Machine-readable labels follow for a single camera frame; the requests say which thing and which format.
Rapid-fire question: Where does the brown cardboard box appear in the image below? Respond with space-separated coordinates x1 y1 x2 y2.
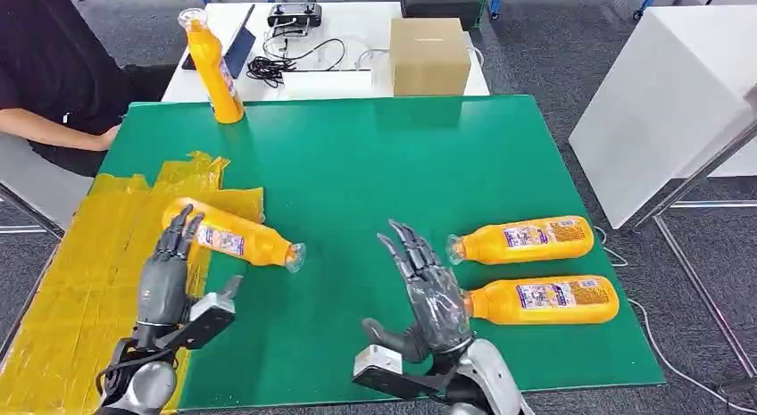
388 17 472 98

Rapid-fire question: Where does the orange drink bottle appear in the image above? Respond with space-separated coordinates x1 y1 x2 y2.
177 7 245 125
445 215 595 267
162 197 307 275
462 275 621 327

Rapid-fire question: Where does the black remote controller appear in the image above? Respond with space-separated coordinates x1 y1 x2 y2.
266 2 324 29

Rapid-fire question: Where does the white cabinet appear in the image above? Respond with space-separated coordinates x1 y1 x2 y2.
567 4 757 230

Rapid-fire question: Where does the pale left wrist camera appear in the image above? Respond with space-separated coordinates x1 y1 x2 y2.
177 275 245 344

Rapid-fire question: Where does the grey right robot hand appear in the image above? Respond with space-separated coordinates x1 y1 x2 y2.
362 219 476 364

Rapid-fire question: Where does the green table mat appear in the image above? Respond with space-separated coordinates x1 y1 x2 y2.
97 95 667 411

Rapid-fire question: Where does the dark tablet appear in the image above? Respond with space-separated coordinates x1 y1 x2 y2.
221 4 257 79

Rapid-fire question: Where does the person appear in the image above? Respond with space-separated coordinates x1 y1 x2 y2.
0 0 179 178

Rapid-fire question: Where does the yellow sheet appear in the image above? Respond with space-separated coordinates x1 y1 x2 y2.
0 151 266 415

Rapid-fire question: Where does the long white cable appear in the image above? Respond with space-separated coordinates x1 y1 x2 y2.
593 226 757 415

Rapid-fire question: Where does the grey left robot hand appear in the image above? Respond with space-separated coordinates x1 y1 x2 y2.
136 203 206 331

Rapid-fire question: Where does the black case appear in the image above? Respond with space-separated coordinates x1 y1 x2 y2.
399 0 481 30

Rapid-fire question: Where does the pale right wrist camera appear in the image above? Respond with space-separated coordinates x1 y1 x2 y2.
353 344 411 386

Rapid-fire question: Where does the grey table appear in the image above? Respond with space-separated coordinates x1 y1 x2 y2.
0 134 95 230

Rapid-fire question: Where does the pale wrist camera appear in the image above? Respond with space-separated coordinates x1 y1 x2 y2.
353 344 411 386
177 275 245 344

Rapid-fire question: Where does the white table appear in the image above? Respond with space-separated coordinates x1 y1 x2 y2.
161 1 491 104

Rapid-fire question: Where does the black cable bundle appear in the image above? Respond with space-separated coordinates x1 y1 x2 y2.
246 37 347 89

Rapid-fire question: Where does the thin white cable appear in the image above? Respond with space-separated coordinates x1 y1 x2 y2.
354 46 393 71

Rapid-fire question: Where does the metal stand frame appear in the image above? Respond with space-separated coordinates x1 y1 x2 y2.
627 84 757 381

